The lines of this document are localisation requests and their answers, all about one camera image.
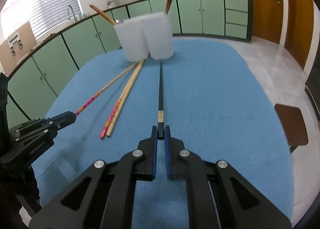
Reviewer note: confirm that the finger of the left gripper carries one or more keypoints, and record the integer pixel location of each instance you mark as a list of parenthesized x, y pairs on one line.
[(53, 124), (29, 126)]

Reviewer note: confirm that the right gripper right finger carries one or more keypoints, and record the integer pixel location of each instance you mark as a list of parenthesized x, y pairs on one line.
[(218, 195)]

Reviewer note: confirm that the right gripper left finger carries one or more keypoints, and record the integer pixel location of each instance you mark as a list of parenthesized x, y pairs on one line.
[(103, 195)]

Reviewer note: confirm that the orange patterned bamboo chopstick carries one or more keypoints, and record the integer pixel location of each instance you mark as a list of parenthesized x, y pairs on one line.
[(84, 106)]

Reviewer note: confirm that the red bamboo chopstick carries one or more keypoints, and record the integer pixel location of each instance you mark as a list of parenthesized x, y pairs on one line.
[(100, 12)]

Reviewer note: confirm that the plain bamboo chopstick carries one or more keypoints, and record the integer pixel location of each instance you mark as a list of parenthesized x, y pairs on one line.
[(113, 123)]

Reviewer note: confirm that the silver metal spoon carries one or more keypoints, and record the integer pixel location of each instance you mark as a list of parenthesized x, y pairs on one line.
[(119, 21)]

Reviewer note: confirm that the green lower kitchen cabinets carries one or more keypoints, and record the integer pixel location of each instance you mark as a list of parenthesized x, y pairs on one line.
[(42, 74)]

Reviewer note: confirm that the kitchen faucet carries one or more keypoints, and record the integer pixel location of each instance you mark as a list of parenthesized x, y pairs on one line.
[(71, 13)]

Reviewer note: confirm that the cardboard box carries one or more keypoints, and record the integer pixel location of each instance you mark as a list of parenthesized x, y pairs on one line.
[(18, 45)]

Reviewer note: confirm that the blue table mat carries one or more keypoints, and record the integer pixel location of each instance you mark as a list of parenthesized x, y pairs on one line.
[(211, 101)]

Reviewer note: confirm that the brown wooden stool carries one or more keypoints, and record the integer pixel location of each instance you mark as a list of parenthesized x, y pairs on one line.
[(292, 120)]

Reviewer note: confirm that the window blind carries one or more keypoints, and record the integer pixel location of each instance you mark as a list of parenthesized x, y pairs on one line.
[(41, 14)]

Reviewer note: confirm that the white double utensil holder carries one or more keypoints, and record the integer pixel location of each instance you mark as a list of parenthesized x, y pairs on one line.
[(149, 35)]

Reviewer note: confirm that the black glass cabinet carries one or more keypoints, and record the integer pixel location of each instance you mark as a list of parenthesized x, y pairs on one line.
[(312, 85)]

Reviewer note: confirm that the wooden door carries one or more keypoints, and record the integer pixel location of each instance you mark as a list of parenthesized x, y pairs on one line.
[(299, 29), (268, 19)]

